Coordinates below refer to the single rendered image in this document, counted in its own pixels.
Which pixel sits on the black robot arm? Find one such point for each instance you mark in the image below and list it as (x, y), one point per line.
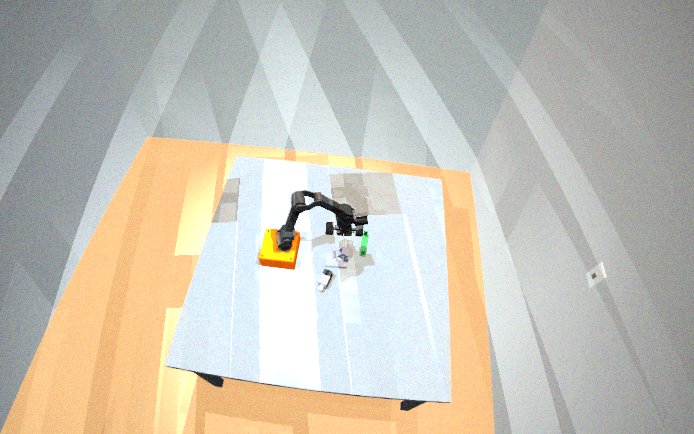
(345, 215)

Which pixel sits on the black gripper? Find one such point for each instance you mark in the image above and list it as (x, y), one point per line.
(340, 231)

